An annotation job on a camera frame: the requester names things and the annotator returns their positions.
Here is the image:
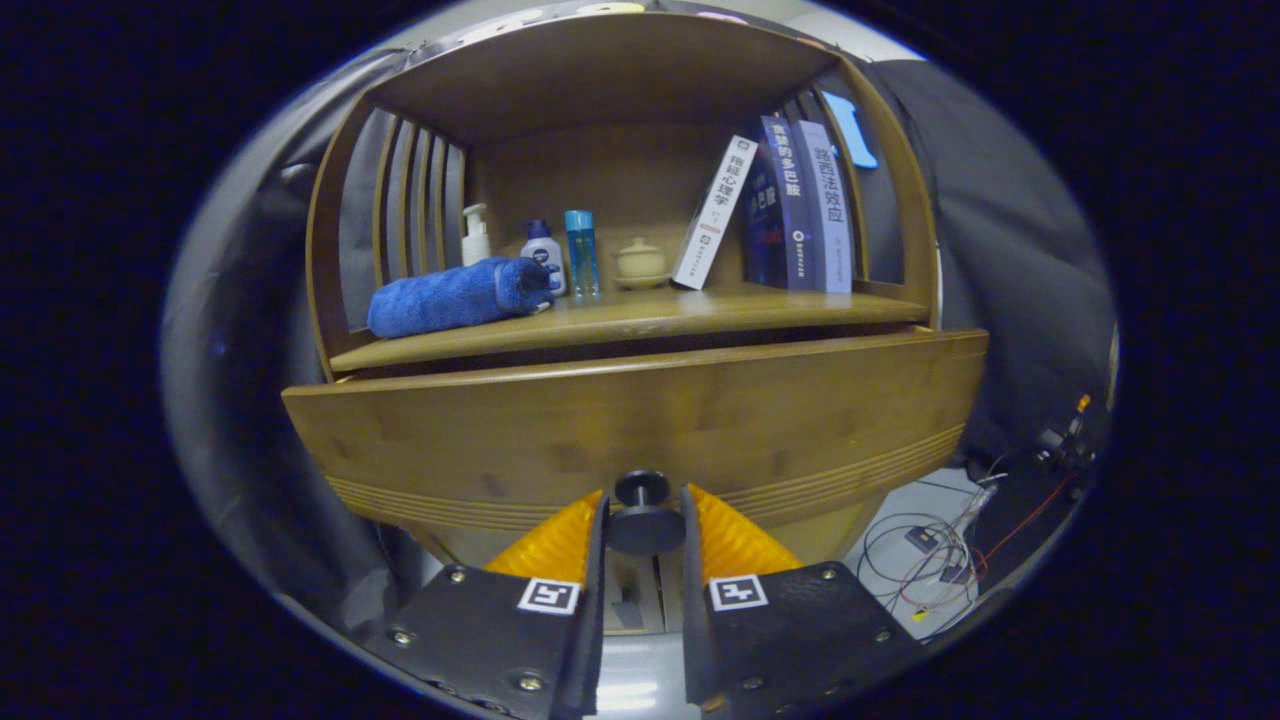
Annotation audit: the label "dark blue book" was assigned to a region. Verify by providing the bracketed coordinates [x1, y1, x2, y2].
[742, 115, 816, 293]

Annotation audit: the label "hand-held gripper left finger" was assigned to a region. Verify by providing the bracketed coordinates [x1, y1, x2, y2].
[365, 487, 611, 720]

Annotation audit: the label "wooden cabinet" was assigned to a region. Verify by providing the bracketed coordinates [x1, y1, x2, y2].
[305, 10, 946, 636]

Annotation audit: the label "white book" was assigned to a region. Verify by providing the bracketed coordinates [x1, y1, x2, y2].
[671, 135, 759, 291]

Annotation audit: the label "white pump bottle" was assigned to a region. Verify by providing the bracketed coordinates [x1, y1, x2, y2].
[461, 203, 493, 268]

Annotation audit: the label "small dark electronic device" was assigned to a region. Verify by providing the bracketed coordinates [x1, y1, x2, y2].
[1030, 393, 1096, 471]

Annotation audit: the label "blue rolled towel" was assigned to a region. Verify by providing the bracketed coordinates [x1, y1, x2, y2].
[367, 256, 556, 339]

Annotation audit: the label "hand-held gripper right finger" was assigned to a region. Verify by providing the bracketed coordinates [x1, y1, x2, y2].
[680, 483, 926, 716]

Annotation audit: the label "pale blue book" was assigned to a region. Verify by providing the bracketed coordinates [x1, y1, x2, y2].
[797, 120, 854, 295]

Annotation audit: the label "black drawer knob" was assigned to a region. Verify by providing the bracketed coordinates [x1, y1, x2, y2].
[607, 470, 687, 557]

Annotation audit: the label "white bottle with blue cap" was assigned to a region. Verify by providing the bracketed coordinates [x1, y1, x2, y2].
[520, 219, 568, 297]

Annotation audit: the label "clear blue bottle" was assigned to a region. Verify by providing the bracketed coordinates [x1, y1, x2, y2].
[563, 209, 601, 298]

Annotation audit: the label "floor cables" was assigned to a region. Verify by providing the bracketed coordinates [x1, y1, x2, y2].
[860, 470, 1081, 616]

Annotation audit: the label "beige lidded teacup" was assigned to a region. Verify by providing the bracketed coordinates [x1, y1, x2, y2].
[612, 237, 673, 291]

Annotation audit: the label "wooden countertop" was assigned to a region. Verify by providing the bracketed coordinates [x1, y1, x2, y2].
[330, 280, 931, 374]

